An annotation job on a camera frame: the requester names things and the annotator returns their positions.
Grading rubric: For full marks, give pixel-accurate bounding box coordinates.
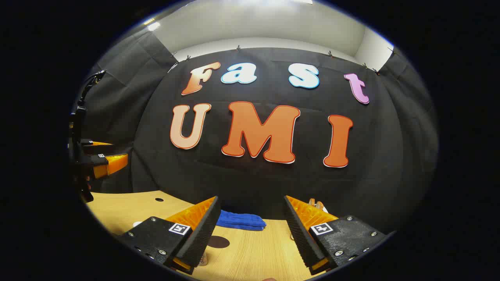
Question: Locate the black backdrop cloth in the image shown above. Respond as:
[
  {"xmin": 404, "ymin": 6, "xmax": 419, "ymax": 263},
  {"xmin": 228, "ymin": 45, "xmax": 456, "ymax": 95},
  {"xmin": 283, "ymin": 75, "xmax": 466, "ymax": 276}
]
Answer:
[{"xmin": 72, "ymin": 29, "xmax": 440, "ymax": 235}]

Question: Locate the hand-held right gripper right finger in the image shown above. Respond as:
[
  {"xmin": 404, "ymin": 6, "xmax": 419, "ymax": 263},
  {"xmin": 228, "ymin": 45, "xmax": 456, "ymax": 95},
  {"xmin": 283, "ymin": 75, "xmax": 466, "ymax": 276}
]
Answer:
[{"xmin": 284, "ymin": 196, "xmax": 395, "ymax": 275}]

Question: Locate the dark round coaster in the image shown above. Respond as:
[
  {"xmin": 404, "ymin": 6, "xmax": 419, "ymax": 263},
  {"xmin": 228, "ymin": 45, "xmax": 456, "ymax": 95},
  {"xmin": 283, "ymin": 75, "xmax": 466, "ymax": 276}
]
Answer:
[{"xmin": 206, "ymin": 236, "xmax": 230, "ymax": 249}]

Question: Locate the blue folded towel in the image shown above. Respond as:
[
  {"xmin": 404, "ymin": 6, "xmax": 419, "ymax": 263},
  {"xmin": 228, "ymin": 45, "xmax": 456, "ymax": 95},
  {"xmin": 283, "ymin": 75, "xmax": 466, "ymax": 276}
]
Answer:
[{"xmin": 216, "ymin": 210, "xmax": 267, "ymax": 231}]

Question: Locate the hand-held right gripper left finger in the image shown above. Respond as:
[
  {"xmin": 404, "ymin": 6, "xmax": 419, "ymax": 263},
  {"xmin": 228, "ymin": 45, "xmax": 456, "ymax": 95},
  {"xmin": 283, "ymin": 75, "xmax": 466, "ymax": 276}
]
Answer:
[{"xmin": 117, "ymin": 196, "xmax": 222, "ymax": 275}]

